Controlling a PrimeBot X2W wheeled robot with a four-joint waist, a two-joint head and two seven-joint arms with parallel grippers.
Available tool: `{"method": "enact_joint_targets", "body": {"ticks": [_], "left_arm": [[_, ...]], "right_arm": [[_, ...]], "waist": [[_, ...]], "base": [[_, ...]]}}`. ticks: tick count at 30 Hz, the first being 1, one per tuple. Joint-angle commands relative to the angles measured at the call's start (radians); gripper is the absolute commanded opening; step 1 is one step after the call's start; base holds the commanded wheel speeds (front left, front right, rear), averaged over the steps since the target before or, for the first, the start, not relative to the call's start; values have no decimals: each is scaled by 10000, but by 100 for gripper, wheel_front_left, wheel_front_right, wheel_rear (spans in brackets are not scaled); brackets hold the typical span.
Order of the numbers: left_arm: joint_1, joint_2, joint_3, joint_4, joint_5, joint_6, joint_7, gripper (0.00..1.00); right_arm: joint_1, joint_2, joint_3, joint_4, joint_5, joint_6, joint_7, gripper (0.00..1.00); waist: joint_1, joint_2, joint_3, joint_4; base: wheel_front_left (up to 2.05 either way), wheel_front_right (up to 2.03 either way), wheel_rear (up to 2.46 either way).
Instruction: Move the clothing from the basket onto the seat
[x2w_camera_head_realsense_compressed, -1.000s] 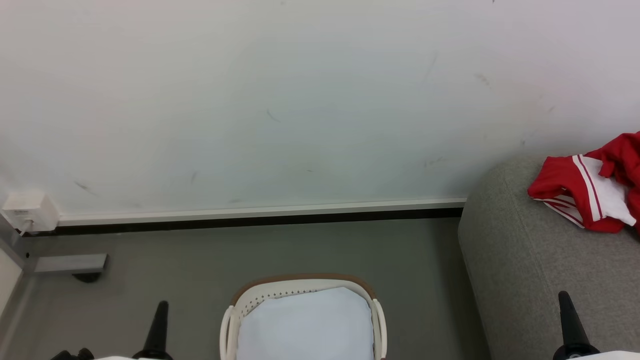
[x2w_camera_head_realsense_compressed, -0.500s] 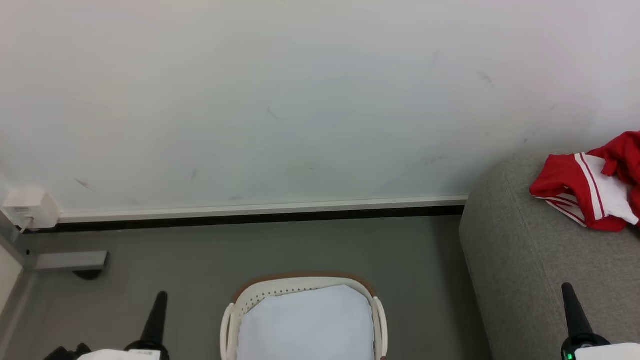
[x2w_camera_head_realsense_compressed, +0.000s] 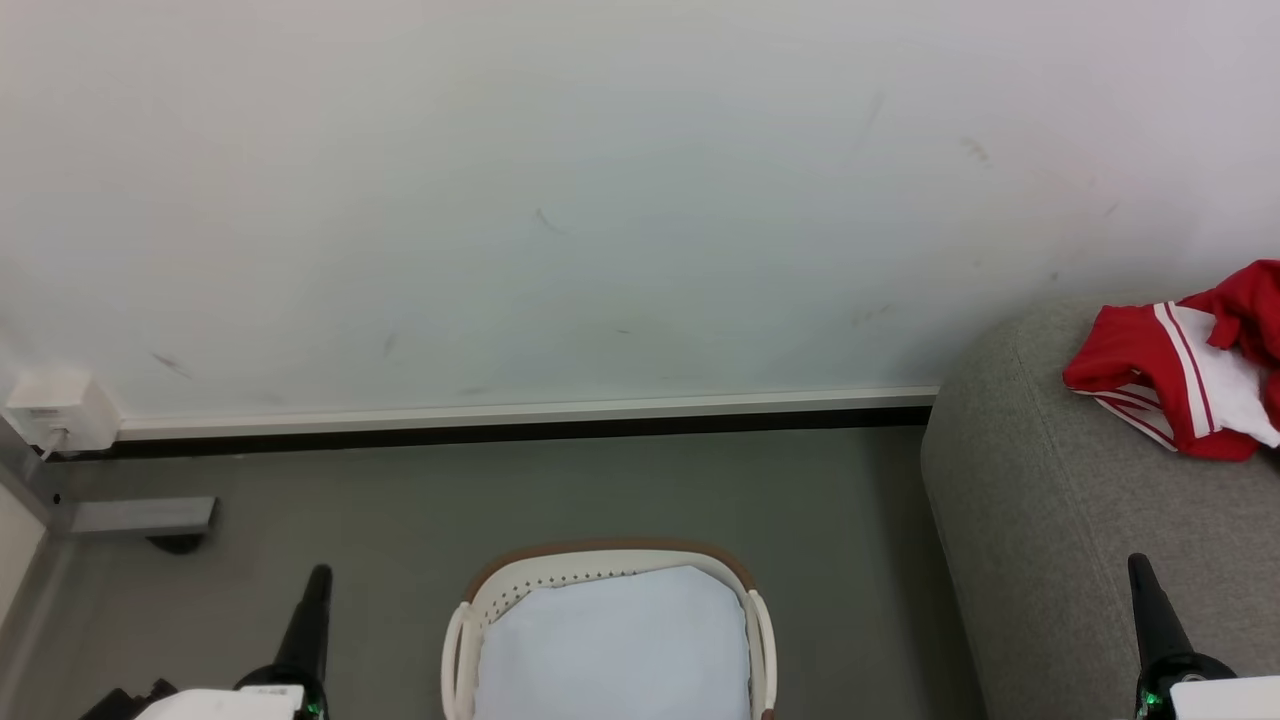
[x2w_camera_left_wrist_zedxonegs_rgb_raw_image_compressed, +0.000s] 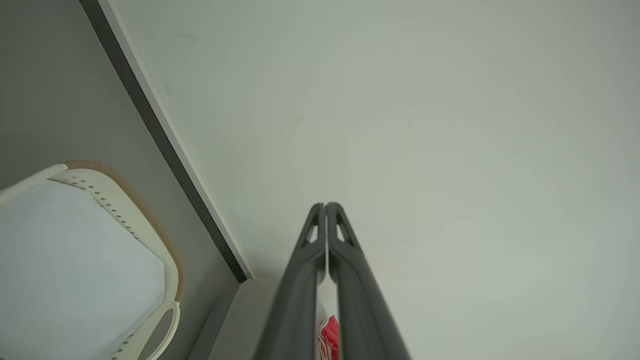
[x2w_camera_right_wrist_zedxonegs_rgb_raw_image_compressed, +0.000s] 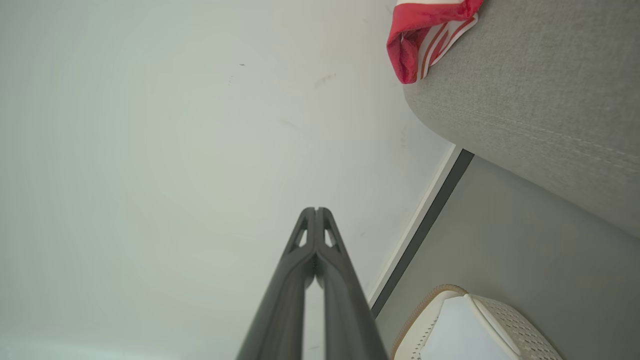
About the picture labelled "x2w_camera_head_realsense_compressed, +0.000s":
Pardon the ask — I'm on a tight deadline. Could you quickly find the white and black skirting board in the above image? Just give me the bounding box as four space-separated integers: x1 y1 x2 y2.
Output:
60 386 941 463

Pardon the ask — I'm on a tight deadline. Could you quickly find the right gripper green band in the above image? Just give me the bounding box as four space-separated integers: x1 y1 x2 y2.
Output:
1128 553 1239 720

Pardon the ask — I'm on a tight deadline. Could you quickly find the white wall power adapter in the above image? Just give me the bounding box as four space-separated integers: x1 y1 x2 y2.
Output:
3 368 123 453

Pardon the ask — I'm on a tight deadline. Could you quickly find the red and white striped jacket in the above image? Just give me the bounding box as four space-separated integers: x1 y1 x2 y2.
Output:
1062 260 1280 463

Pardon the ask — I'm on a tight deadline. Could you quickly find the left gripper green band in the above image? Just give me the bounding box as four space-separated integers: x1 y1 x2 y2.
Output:
235 565 334 720

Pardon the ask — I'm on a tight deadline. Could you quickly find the grey metal furniture frame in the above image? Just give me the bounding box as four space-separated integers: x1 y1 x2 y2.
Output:
0 418 217 538

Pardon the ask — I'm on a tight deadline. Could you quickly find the white cloth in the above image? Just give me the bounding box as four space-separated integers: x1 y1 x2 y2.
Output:
473 565 753 720

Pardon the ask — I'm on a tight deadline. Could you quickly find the grey fabric sofa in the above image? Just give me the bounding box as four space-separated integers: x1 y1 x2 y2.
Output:
920 295 1280 720

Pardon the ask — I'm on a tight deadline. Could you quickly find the cream laundry basket brown rim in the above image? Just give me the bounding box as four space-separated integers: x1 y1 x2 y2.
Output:
441 540 779 720

